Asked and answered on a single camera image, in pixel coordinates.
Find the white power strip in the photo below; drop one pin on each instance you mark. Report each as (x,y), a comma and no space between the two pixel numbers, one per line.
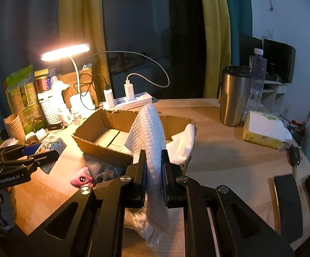
(141,99)

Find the red can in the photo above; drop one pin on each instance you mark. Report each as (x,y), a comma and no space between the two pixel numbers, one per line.
(42,84)

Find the small black device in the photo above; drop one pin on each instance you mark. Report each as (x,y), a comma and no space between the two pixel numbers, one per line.
(55,126)

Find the brown cardboard carton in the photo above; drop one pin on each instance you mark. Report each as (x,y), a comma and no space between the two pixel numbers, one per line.
(69,85)

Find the white textured sock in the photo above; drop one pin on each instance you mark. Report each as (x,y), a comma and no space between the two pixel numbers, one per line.
(151,139)

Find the printed tissue pack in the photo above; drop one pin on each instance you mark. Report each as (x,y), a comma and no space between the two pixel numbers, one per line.
(53,144)

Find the white charger plug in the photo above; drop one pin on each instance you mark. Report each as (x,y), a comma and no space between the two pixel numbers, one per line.
(129,89)
(108,96)

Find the small white bottle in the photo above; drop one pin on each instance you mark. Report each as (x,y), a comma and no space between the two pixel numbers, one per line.
(77,117)

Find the dark glass window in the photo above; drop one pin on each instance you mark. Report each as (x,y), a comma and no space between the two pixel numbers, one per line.
(149,18)

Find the white perforated basket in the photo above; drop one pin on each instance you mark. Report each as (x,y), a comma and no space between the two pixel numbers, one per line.
(50,107)

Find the black smartphone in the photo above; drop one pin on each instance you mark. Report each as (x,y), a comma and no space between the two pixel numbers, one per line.
(287,206)

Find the stainless steel tumbler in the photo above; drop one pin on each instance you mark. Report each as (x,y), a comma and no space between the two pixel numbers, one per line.
(234,99)

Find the clear water bottle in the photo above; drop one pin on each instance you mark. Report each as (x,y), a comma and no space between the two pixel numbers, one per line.
(258,72)

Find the stack of paper cups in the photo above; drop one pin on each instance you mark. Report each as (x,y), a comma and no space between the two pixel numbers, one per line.
(14,124)

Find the black monitor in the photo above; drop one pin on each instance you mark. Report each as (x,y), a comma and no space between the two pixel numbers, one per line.
(248,48)
(278,61)

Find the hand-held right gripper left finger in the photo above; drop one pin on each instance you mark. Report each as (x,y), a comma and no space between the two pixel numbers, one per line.
(143,174)

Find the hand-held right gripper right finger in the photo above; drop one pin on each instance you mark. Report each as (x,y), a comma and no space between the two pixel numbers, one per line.
(165,176)

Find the yellow curtain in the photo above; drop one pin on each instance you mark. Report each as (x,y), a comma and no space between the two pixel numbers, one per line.
(82,10)
(215,32)

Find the cardboard box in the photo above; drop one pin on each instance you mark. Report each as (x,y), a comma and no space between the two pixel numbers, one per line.
(104,133)

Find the white tape roll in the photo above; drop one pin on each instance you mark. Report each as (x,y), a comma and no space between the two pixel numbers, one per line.
(33,136)

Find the white desk lamp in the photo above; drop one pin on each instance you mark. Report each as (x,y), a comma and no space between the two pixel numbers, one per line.
(63,52)

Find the white computer desk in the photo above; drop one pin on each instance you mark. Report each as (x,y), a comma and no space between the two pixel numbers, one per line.
(275,93)

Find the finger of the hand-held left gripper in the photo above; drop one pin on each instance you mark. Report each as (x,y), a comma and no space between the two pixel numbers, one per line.
(31,149)
(47,156)

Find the teal curtain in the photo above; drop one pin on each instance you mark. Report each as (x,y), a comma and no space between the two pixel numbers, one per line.
(238,13)
(18,32)

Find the black car key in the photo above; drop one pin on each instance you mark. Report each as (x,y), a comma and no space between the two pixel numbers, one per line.
(294,156)

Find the yellow tissue box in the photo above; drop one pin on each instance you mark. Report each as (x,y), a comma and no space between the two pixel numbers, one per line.
(262,131)

